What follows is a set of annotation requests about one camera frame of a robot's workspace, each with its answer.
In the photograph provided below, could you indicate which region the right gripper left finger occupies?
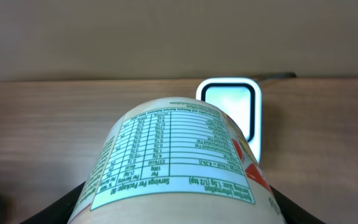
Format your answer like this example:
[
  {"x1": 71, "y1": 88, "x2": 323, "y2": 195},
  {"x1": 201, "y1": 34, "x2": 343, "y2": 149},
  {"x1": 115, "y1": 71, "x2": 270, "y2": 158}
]
[{"x1": 21, "y1": 182, "x2": 85, "y2": 224}]

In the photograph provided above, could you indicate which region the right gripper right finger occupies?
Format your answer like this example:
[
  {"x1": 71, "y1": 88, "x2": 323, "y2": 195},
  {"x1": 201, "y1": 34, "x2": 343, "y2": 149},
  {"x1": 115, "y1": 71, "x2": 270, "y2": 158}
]
[{"x1": 270, "y1": 186, "x2": 325, "y2": 224}]

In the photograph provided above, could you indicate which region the green lid plastic jar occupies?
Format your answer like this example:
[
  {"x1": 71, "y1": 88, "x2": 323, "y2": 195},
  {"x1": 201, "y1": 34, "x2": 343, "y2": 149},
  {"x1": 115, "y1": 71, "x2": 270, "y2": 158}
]
[{"x1": 68, "y1": 97, "x2": 285, "y2": 223}]

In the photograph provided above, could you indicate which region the white barcode scanner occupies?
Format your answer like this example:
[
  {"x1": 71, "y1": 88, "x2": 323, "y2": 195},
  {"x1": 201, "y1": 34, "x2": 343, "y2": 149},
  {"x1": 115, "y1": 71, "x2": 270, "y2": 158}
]
[{"x1": 196, "y1": 77, "x2": 262, "y2": 162}]

